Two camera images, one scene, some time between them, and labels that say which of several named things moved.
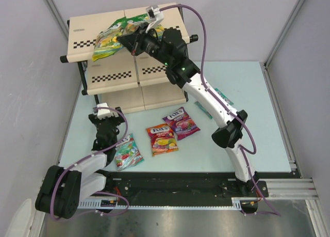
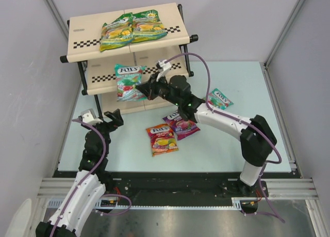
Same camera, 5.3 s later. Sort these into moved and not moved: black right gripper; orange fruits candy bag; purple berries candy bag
Moved: black right gripper
Not moved: orange fruits candy bag; purple berries candy bag
